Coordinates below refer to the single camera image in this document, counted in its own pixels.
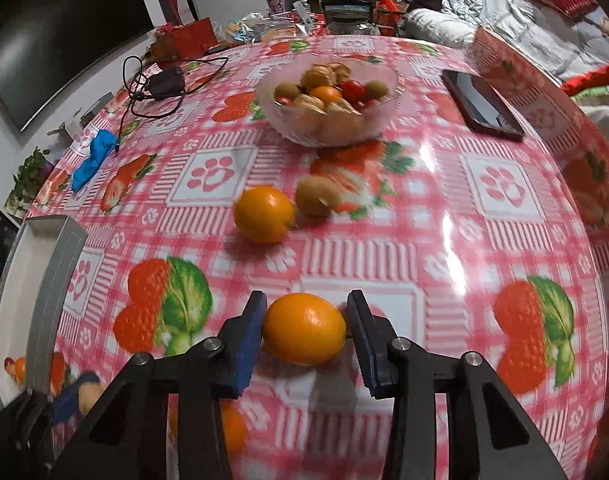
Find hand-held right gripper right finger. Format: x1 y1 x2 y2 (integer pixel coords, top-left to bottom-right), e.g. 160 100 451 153
347 289 567 480

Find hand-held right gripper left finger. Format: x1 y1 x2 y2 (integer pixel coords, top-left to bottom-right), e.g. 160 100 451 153
49 290 269 480

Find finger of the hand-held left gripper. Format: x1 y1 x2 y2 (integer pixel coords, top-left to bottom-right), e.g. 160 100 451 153
49 371 101 423

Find large orange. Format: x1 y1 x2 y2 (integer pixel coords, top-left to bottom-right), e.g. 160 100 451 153
262 293 347 366

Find round orange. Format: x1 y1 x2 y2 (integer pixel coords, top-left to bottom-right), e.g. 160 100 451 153
233 186 296 245

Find golden-brown kiwi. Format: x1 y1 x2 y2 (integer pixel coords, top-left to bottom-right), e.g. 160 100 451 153
295 176 342 218

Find clear glass bowl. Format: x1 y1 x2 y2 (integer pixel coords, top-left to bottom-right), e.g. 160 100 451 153
256 57 400 148

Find small orange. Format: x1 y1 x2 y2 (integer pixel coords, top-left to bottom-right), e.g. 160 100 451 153
4 356 28 386

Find red strawberry print tablecloth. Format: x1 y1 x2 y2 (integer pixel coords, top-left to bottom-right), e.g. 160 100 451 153
0 35 609 480

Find green potted plant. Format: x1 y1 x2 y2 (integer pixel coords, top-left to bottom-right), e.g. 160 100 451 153
4 147 52 216

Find blue cloth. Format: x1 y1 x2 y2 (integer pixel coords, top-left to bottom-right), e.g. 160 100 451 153
71 129 118 193

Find small mandarin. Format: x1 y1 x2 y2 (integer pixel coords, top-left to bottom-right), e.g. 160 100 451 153
309 85 342 106

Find red cherry tomato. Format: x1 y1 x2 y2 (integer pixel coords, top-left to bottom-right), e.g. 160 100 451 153
340 80 367 103

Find green kiwi berry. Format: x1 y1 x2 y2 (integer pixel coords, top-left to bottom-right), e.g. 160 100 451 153
274 82 302 103

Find black smartphone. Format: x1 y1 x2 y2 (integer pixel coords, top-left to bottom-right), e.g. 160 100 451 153
441 69 526 142

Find red gift box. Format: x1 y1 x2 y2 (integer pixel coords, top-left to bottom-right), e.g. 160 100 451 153
157 17 219 61

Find white plastic chair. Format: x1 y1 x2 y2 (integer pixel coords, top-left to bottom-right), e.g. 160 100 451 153
579 102 609 161

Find clear plastic snack bags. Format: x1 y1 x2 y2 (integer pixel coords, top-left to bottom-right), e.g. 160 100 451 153
224 12 295 43

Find dark round container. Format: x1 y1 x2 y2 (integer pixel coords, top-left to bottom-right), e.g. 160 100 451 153
329 5 375 36

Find red snack bag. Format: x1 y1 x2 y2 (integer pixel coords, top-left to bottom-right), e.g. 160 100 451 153
374 0 410 36

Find white phone stand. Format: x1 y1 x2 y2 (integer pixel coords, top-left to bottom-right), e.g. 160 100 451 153
292 0 315 36

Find red fringed pillow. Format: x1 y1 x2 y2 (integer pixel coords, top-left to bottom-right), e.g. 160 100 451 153
561 62 609 98

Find grey striped sofa blanket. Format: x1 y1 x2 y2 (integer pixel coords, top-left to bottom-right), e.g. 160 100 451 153
404 0 609 91

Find black television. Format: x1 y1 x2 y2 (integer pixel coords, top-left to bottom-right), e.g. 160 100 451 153
0 0 155 133

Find black power adapter with cable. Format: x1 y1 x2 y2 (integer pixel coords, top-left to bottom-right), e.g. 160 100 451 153
117 55 230 121

